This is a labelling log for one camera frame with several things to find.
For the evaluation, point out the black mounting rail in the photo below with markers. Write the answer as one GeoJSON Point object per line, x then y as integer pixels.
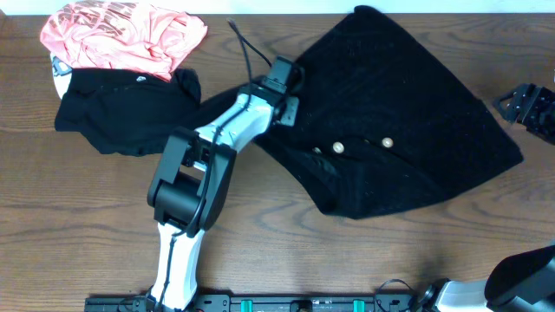
{"type": "Point", "coordinates": [282, 303]}

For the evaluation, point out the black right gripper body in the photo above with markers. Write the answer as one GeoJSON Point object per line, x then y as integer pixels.
{"type": "Point", "coordinates": [538, 113]}

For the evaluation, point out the black t-shirt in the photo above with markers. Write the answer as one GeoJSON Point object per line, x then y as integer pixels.
{"type": "Point", "coordinates": [126, 112]}

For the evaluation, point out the white garment under pile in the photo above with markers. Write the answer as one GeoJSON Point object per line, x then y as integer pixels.
{"type": "Point", "coordinates": [61, 73]}

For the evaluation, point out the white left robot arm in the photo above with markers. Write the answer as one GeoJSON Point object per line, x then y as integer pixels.
{"type": "Point", "coordinates": [190, 185]}

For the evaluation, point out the pink t-shirt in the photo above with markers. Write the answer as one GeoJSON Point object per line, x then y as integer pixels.
{"type": "Point", "coordinates": [115, 35]}

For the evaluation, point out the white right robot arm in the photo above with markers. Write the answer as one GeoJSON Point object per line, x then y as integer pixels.
{"type": "Point", "coordinates": [523, 282]}

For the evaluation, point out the black knit skirt with buttons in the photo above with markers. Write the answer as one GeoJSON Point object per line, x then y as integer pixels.
{"type": "Point", "coordinates": [384, 127]}

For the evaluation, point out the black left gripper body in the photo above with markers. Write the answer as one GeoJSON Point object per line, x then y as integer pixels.
{"type": "Point", "coordinates": [288, 111]}

